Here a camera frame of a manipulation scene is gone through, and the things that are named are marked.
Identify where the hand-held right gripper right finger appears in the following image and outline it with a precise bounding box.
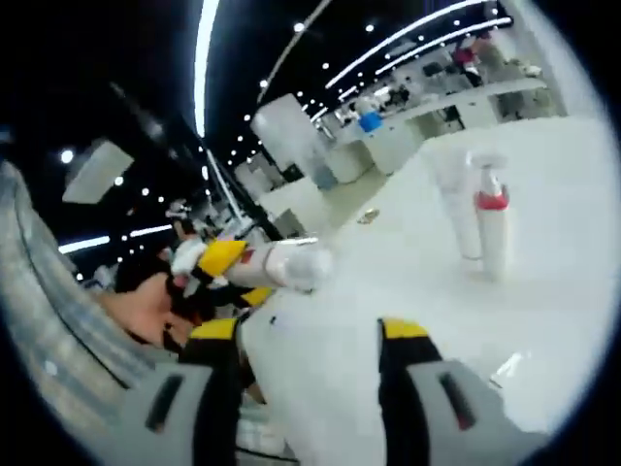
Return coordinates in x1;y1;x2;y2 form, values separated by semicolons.
376;317;549;466

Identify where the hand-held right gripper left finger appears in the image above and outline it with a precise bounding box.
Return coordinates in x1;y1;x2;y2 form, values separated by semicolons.
115;317;245;466

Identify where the small white skincare tube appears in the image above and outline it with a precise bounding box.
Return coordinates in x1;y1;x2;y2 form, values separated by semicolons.
488;349;529;388

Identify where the red collar pump skincare bottle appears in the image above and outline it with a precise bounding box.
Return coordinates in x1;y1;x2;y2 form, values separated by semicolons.
466;152;511;283

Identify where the person's left hand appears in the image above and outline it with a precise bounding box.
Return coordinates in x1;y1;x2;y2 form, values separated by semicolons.
120;276;195;346

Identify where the ceiling air conditioner unit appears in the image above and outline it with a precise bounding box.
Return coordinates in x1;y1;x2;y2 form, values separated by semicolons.
61;139;136;204

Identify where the person arm plaid sleeve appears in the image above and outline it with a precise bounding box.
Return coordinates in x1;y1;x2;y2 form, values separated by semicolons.
0;159;183;438

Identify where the long ceiling light strip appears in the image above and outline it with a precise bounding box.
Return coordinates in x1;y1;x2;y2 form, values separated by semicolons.
192;0;223;140

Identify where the blue round container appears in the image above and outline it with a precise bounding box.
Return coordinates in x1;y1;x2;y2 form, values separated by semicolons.
357;110;385;136

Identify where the long white workbench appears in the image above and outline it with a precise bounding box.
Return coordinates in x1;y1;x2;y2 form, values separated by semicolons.
334;77;549;185

